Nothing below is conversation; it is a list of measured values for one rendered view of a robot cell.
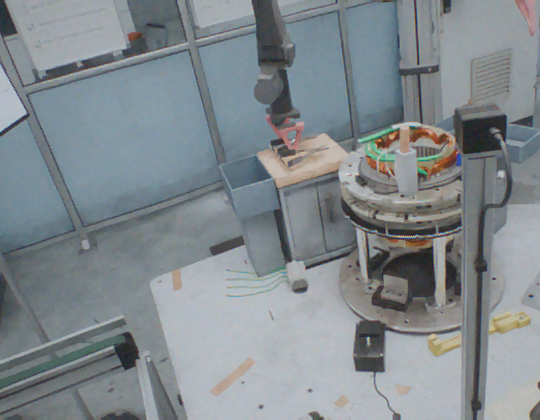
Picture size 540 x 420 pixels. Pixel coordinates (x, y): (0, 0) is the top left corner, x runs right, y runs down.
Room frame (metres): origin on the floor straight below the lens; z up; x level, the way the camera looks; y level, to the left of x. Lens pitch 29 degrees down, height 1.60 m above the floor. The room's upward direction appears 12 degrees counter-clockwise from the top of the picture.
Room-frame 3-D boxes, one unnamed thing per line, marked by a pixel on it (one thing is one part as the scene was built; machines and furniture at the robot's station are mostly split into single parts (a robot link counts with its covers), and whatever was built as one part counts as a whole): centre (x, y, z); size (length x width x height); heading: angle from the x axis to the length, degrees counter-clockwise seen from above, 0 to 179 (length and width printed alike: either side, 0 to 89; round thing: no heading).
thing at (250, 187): (1.17, 0.06, 0.92); 0.17 x 0.11 x 0.28; 10
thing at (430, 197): (0.96, -0.31, 1.09); 0.32 x 0.32 x 0.01
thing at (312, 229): (1.20, -0.09, 0.91); 0.19 x 0.19 x 0.26; 10
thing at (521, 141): (1.13, -0.54, 0.92); 0.25 x 0.11 x 0.28; 35
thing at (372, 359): (0.76, -0.13, 0.81); 0.10 x 0.06 x 0.06; 162
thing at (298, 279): (1.05, -0.02, 0.80); 0.10 x 0.05 x 0.04; 179
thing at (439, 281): (0.83, -0.31, 0.91); 0.02 x 0.02 x 0.21
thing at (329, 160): (1.20, -0.09, 1.05); 0.20 x 0.19 x 0.02; 100
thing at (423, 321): (0.96, -0.31, 0.80); 0.39 x 0.39 x 0.01
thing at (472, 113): (0.49, -0.23, 1.37); 0.06 x 0.04 x 0.04; 170
